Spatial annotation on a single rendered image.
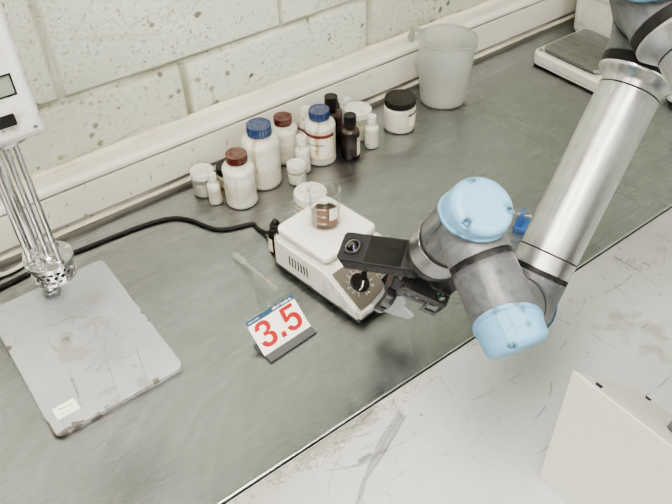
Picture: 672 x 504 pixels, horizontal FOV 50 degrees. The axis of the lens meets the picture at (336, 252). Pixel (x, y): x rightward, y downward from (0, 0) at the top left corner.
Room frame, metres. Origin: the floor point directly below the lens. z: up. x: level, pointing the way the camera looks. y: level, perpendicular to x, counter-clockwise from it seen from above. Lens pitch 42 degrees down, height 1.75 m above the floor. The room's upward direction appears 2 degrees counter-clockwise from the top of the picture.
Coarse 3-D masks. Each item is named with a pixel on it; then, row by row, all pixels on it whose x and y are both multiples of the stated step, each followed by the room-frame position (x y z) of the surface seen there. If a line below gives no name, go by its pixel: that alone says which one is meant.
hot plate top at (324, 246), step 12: (300, 216) 0.93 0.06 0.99; (348, 216) 0.92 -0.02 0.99; (360, 216) 0.92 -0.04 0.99; (288, 228) 0.90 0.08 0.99; (300, 228) 0.90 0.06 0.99; (312, 228) 0.89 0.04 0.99; (348, 228) 0.89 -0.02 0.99; (360, 228) 0.89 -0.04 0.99; (372, 228) 0.89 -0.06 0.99; (300, 240) 0.87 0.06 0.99; (312, 240) 0.86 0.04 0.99; (324, 240) 0.86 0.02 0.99; (336, 240) 0.86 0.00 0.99; (312, 252) 0.84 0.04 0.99; (324, 252) 0.84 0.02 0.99; (336, 252) 0.83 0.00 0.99
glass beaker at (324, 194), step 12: (324, 180) 0.93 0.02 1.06; (312, 192) 0.89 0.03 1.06; (324, 192) 0.93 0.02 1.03; (336, 192) 0.89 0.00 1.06; (312, 204) 0.89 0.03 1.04; (324, 204) 0.88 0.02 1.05; (336, 204) 0.89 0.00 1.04; (312, 216) 0.89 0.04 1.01; (324, 216) 0.88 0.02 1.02; (336, 216) 0.89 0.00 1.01; (324, 228) 0.88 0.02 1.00; (336, 228) 0.89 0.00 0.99
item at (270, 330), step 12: (276, 312) 0.76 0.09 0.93; (288, 312) 0.77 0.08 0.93; (300, 312) 0.77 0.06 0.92; (264, 324) 0.74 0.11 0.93; (276, 324) 0.74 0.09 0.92; (288, 324) 0.75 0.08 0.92; (300, 324) 0.75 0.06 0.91; (264, 336) 0.72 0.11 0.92; (276, 336) 0.73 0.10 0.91; (264, 348) 0.71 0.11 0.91
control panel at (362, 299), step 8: (336, 272) 0.81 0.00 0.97; (344, 272) 0.82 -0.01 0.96; (352, 272) 0.82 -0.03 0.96; (360, 272) 0.82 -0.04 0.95; (368, 272) 0.83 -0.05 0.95; (336, 280) 0.80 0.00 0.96; (344, 280) 0.80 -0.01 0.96; (376, 280) 0.82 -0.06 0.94; (344, 288) 0.79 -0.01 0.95; (352, 288) 0.79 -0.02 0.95; (368, 288) 0.80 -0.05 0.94; (376, 288) 0.80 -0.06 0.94; (352, 296) 0.78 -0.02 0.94; (360, 296) 0.78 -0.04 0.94; (368, 296) 0.79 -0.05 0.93; (376, 296) 0.79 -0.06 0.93; (360, 304) 0.77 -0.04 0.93; (368, 304) 0.77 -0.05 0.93
